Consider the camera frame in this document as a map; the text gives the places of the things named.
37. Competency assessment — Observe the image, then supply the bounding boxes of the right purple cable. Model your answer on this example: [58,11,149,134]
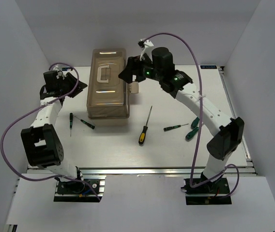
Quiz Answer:
[141,33,240,199]

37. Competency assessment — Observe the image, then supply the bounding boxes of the beige tool box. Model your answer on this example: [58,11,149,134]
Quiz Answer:
[86,48,130,127]

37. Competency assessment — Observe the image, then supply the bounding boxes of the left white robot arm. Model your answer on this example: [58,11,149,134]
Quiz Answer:
[21,71,87,193]

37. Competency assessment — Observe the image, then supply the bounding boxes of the aluminium table frame rail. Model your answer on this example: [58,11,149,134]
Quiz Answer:
[26,65,258,177]

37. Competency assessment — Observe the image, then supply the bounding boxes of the yellow-black screwdriver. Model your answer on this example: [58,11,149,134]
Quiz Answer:
[138,106,153,145]

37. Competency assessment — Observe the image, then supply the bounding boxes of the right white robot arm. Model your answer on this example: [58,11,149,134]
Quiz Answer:
[119,47,244,193]

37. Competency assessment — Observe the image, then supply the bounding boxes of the small green-black precision screwdriver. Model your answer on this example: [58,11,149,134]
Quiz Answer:
[75,116,95,130]

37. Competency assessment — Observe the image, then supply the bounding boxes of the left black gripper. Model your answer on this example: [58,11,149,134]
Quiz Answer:
[59,72,88,98]

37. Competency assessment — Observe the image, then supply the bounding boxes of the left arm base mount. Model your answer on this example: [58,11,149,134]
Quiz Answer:
[53,177,103,203]

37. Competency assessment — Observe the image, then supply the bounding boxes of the purple cable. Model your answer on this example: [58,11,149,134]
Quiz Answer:
[141,33,240,199]
[0,62,102,202]

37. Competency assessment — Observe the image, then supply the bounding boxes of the green handle screwdriver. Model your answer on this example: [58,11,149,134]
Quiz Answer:
[190,117,199,129]
[185,127,199,141]

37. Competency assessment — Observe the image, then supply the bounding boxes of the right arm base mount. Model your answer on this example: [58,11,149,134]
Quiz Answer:
[181,178,232,205]

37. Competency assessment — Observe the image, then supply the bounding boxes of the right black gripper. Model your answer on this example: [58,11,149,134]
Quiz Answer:
[119,53,163,84]

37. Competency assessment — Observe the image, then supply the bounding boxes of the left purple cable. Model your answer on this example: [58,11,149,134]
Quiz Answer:
[0,62,102,202]

